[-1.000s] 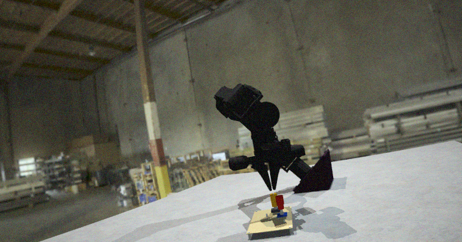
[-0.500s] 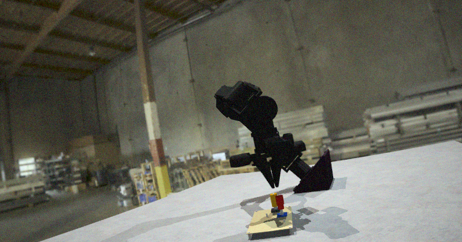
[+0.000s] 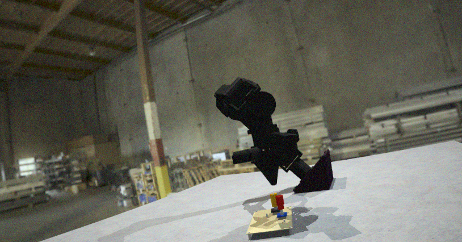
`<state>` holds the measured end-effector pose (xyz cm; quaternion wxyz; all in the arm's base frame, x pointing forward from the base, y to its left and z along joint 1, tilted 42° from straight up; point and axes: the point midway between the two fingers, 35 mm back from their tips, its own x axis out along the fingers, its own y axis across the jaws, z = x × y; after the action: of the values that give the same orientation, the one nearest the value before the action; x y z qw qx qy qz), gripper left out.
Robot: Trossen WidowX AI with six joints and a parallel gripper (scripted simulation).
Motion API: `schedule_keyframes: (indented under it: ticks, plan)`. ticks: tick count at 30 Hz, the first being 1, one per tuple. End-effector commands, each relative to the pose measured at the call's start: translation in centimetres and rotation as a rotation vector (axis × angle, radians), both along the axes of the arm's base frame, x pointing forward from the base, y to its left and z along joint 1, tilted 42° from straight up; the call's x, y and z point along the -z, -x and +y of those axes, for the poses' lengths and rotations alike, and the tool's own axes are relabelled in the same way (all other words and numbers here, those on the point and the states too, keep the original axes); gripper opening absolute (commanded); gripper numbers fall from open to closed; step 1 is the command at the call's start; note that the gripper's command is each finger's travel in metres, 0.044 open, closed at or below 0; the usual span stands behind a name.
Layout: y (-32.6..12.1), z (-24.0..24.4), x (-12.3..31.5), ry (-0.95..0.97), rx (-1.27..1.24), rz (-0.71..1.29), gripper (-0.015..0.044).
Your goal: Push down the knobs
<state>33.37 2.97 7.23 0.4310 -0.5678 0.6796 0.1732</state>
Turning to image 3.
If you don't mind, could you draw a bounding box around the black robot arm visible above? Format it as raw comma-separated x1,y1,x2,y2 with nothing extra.
214,77,313,182

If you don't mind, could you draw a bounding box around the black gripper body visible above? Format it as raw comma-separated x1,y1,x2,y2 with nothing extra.
232,120,298,165

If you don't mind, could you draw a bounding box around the beige circuit board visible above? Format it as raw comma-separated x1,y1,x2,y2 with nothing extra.
246,193,293,240

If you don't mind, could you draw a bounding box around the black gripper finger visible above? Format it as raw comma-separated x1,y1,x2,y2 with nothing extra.
251,156,276,186
273,153,286,184

